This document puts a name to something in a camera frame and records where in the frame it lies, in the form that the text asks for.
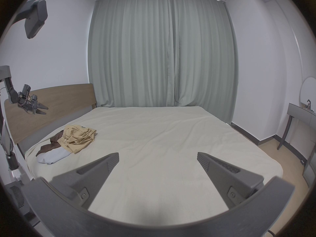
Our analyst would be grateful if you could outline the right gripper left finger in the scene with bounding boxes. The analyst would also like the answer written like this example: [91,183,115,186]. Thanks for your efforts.
[51,152,119,210]

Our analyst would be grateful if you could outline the brown garment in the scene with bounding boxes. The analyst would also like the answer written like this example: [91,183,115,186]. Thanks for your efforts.
[36,130,66,157]

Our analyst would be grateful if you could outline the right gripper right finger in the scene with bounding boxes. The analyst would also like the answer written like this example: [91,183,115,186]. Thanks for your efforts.
[197,152,265,210]

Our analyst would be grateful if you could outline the grey small table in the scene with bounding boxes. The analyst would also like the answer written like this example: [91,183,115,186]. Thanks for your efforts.
[276,103,316,150]

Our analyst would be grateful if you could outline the round wall mirror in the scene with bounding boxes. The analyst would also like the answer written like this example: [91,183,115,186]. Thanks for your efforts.
[299,76,316,108]

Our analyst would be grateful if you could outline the grey-green curtain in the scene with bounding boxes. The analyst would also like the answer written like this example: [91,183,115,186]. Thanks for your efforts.
[87,0,238,123]

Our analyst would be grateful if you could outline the beige shorts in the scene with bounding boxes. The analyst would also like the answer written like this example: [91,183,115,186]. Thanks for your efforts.
[57,124,97,155]

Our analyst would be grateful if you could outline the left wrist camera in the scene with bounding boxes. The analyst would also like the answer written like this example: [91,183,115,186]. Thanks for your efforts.
[21,84,32,98]

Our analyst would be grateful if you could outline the white garment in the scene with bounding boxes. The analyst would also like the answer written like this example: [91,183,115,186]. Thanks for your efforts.
[37,148,71,165]

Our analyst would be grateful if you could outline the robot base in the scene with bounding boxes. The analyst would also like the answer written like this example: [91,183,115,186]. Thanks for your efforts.
[4,166,42,229]

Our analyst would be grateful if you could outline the bed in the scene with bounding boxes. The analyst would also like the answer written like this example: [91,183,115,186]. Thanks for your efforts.
[4,83,283,228]

